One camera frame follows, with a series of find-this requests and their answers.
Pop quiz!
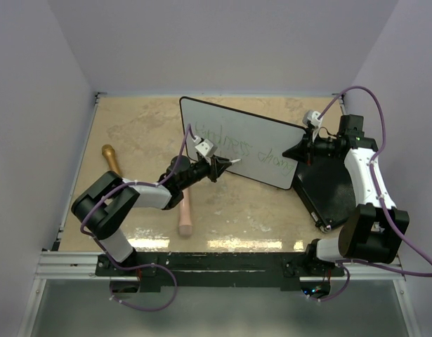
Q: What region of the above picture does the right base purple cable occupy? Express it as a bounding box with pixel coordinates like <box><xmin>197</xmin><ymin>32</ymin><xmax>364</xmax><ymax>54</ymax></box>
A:
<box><xmin>305</xmin><ymin>259</ymin><xmax>350</xmax><ymax>303</ymax></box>

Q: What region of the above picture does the pink toy microphone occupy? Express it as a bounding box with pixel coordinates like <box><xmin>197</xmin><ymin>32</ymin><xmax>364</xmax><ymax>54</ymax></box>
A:
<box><xmin>178</xmin><ymin>189</ymin><xmax>193</xmax><ymax>237</ymax></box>

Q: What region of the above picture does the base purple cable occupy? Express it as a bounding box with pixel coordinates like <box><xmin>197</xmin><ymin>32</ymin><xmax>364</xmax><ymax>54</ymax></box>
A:
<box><xmin>109</xmin><ymin>263</ymin><xmax>178</xmax><ymax>312</ymax></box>
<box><xmin>305</xmin><ymin>259</ymin><xmax>350</xmax><ymax>303</ymax></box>

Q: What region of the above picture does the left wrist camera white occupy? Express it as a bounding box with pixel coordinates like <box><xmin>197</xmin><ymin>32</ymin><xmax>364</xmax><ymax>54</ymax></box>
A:
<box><xmin>194</xmin><ymin>138</ymin><xmax>217</xmax><ymax>158</ymax></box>

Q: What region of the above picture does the gold toy microphone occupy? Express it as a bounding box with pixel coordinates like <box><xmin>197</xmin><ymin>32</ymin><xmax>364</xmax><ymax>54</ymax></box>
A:
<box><xmin>101</xmin><ymin>144</ymin><xmax>122</xmax><ymax>176</ymax></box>

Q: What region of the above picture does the white whiteboard black frame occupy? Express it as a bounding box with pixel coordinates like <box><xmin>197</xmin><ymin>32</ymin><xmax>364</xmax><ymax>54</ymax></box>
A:
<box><xmin>179</xmin><ymin>97</ymin><xmax>305</xmax><ymax>190</ymax></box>

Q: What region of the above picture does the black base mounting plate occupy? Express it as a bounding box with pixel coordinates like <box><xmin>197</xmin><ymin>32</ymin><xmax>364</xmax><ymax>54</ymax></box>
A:
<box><xmin>96</xmin><ymin>252</ymin><xmax>345</xmax><ymax>292</ymax></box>

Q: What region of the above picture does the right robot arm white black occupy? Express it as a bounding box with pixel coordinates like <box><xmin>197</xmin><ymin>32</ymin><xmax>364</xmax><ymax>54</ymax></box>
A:
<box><xmin>283</xmin><ymin>110</ymin><xmax>410</xmax><ymax>276</ymax></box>

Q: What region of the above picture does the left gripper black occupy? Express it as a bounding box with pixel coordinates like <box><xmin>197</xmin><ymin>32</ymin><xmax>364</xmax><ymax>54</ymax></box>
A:
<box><xmin>179</xmin><ymin>154</ymin><xmax>230</xmax><ymax>190</ymax></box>

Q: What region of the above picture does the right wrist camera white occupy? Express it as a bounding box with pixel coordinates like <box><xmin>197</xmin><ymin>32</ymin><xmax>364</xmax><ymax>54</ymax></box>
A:
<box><xmin>302</xmin><ymin>110</ymin><xmax>322</xmax><ymax>128</ymax></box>

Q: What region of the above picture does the black keyboard case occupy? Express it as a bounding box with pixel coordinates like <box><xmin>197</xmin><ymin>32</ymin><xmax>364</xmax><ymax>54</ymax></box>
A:
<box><xmin>292</xmin><ymin>158</ymin><xmax>355</xmax><ymax>233</ymax></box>

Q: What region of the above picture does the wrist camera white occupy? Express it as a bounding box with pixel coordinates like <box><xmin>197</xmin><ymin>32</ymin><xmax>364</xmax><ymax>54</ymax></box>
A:
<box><xmin>302</xmin><ymin>110</ymin><xmax>322</xmax><ymax>128</ymax></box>
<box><xmin>194</xmin><ymin>138</ymin><xmax>217</xmax><ymax>158</ymax></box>

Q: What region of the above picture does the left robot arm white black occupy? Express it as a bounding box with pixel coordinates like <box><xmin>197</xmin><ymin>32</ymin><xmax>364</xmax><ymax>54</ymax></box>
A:
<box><xmin>71</xmin><ymin>155</ymin><xmax>238</xmax><ymax>275</ymax></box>

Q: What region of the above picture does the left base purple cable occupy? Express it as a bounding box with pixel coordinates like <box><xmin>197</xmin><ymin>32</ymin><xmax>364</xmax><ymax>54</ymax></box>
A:
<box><xmin>109</xmin><ymin>263</ymin><xmax>178</xmax><ymax>312</ymax></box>

